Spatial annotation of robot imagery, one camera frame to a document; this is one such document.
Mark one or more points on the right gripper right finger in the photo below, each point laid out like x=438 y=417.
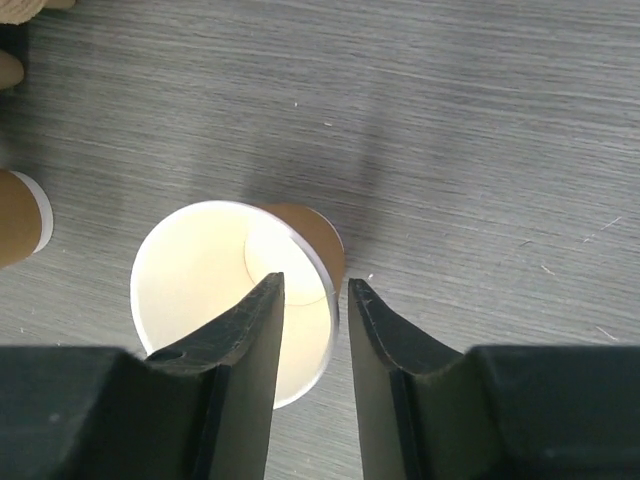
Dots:
x=389 y=354

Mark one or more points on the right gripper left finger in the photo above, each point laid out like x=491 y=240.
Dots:
x=234 y=359

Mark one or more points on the lidded brown paper cup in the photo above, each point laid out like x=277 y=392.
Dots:
x=27 y=221

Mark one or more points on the cardboard cup carrier front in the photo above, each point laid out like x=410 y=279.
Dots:
x=15 y=14

